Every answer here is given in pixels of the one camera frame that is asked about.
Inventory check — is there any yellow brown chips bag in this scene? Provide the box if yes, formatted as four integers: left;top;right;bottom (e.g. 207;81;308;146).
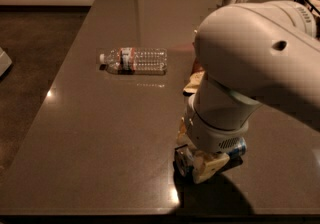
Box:
183;59;204;95

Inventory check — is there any white object on floor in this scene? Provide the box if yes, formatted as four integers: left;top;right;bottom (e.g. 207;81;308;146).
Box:
0;47;12;76

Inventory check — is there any clear plastic water bottle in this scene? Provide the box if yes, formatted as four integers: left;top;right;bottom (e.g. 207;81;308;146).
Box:
99;47;167;75

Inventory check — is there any blue silver redbull can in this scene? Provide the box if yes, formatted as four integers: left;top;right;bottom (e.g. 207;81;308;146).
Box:
174;135;247;184

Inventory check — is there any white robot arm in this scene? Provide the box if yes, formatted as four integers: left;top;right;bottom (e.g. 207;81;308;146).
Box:
175;1;320;184

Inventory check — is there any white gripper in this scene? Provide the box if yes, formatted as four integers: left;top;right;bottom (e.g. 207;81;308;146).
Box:
176;95;249;184

